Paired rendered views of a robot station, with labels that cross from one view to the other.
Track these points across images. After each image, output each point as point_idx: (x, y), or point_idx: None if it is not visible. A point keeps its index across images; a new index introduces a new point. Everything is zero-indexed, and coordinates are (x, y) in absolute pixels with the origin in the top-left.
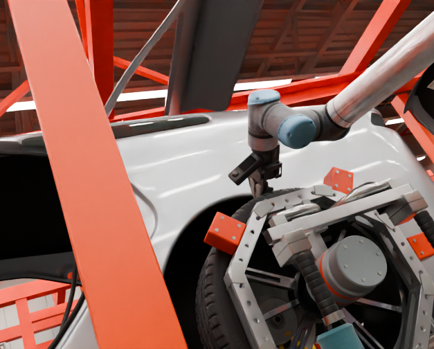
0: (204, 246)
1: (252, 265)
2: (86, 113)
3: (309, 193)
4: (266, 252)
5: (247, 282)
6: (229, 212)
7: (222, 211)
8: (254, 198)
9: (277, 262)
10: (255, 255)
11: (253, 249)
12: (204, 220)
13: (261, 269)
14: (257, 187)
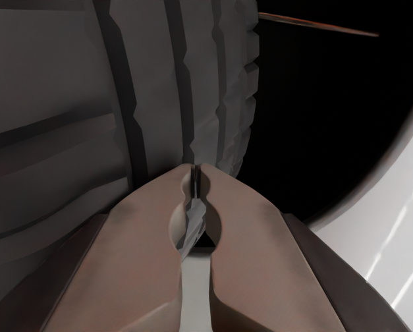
0: (368, 24)
1: (271, 96)
2: None
3: None
4: (276, 133)
5: None
6: (382, 107)
7: (399, 85)
8: (203, 166)
9: (252, 138)
10: (283, 114)
11: (294, 117)
12: None
13: (257, 107)
14: (130, 281)
